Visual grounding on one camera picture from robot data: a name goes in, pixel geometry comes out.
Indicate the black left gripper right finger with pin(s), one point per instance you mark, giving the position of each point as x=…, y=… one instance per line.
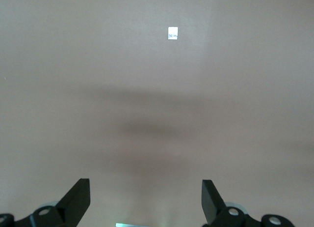
x=212, y=205

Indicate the small rectangular table sticker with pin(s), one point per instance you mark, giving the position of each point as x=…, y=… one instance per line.
x=173, y=33

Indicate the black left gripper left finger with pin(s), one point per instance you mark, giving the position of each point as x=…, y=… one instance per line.
x=76, y=202

